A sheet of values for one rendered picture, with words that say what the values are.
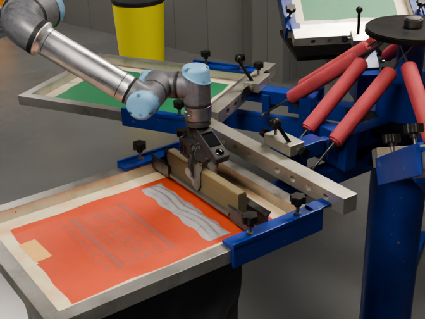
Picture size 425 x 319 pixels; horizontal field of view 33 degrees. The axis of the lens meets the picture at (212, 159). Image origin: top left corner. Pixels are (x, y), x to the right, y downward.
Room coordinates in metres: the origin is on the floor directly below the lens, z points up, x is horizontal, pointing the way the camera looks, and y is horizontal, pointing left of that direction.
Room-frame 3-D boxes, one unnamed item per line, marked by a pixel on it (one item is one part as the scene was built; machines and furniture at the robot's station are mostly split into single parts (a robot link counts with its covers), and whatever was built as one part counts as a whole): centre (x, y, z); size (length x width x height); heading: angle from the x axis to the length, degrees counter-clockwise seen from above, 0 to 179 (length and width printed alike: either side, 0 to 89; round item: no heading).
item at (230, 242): (1.58, -0.15, 0.97); 0.30 x 0.05 x 0.07; 124
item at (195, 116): (1.81, 0.04, 1.23); 0.08 x 0.08 x 0.05
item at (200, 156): (1.82, 0.04, 1.15); 0.09 x 0.08 x 0.12; 34
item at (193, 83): (1.81, 0.04, 1.31); 0.09 x 0.08 x 0.11; 75
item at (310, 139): (1.99, -0.26, 1.02); 0.17 x 0.06 x 0.05; 124
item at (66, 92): (2.66, 0.15, 1.05); 1.08 x 0.61 x 0.23; 64
